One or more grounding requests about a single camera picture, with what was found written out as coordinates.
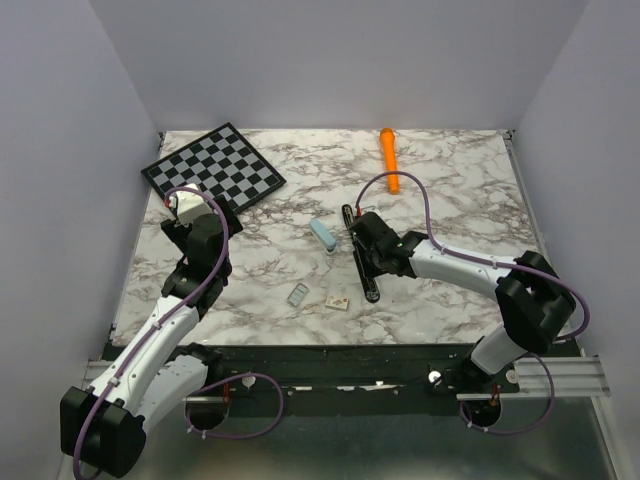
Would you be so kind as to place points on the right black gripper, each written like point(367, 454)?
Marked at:
point(377, 270)

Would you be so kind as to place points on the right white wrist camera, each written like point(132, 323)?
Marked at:
point(367, 209)

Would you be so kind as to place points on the white staples box sleeve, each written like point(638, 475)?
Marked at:
point(337, 302)

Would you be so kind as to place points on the black stapler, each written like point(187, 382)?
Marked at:
point(369, 285)

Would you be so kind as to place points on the light blue stapler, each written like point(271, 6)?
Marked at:
point(324, 237)

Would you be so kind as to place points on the black grey chessboard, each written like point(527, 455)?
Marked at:
point(221, 163)

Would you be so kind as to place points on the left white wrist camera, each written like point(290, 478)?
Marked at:
point(188, 205)

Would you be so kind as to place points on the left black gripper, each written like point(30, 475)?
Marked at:
point(179, 232)

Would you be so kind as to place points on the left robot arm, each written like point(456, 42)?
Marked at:
point(106, 424)

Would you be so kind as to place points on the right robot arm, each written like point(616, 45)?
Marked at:
point(533, 304)

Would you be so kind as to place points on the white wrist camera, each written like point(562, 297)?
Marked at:
point(188, 205)
point(367, 209)

